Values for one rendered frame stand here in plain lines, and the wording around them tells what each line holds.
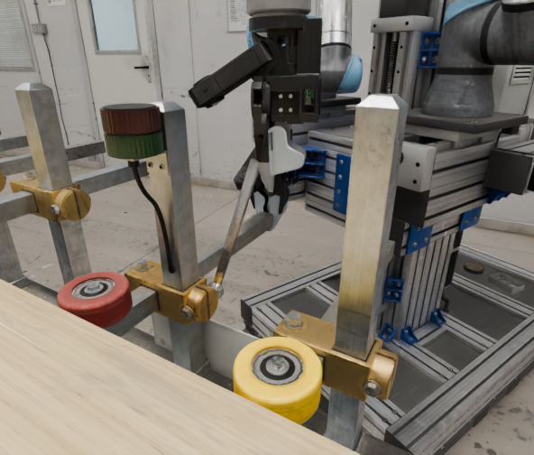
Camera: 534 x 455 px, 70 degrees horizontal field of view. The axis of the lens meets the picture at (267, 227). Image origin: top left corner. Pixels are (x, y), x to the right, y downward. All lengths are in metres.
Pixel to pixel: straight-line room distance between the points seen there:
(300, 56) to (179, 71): 3.30
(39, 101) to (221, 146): 3.03
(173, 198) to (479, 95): 0.70
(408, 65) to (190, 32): 2.74
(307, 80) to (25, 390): 0.41
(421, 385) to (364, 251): 1.06
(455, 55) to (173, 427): 0.85
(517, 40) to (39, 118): 0.81
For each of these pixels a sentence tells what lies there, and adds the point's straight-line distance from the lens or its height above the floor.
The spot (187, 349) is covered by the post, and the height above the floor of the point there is 0.77.
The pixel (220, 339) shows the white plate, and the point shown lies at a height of 0.77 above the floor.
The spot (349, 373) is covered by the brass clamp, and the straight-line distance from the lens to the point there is 0.45.
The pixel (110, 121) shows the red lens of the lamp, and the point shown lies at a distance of 0.42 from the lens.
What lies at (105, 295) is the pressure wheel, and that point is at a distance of 0.48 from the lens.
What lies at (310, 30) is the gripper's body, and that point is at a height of 1.19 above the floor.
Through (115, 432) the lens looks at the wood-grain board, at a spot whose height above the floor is 0.90.
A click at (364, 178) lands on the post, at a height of 1.06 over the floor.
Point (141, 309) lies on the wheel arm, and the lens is 0.55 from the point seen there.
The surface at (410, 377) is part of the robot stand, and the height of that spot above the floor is 0.21.
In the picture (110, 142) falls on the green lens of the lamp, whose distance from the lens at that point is 0.43.
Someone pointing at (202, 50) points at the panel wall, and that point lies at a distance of 3.62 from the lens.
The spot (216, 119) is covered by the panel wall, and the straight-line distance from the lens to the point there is 3.60.
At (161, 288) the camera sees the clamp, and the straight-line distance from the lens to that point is 0.55.
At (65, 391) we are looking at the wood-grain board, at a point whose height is 0.90.
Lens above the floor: 1.16
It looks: 24 degrees down
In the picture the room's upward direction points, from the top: straight up
